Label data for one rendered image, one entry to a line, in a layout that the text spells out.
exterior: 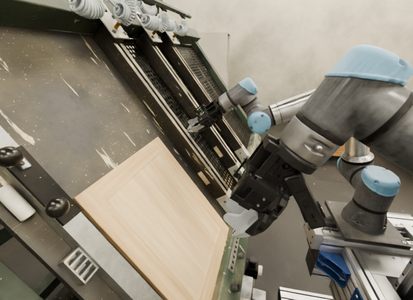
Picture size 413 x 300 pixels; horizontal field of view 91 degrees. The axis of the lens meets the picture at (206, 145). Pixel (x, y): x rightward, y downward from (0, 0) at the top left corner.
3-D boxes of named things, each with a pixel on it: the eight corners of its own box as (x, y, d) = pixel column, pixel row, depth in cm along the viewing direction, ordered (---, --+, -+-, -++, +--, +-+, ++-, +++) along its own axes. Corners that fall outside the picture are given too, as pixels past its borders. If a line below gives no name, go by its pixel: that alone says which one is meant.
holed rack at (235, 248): (232, 273, 81) (233, 273, 81) (227, 268, 80) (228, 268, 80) (257, 132, 225) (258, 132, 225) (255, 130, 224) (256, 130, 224)
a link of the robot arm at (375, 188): (362, 210, 76) (375, 181, 71) (345, 189, 88) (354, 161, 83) (397, 213, 75) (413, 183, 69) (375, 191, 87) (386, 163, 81)
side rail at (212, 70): (246, 136, 222) (254, 131, 217) (186, 48, 203) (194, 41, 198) (247, 134, 229) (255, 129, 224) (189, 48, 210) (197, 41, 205)
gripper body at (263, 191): (231, 176, 40) (267, 127, 34) (268, 198, 40) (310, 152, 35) (227, 202, 33) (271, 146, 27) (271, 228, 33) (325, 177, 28)
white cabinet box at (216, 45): (224, 131, 474) (227, 32, 389) (200, 130, 484) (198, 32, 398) (226, 123, 528) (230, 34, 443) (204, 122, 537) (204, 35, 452)
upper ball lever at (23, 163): (21, 176, 44) (1, 171, 33) (8, 163, 44) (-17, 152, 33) (39, 165, 46) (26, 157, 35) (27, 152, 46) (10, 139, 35)
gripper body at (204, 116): (192, 110, 88) (213, 94, 83) (201, 114, 96) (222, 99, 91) (198, 125, 86) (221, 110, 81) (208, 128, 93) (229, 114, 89)
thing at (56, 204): (59, 216, 46) (53, 224, 35) (47, 204, 46) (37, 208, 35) (75, 204, 48) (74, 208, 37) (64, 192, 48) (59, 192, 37)
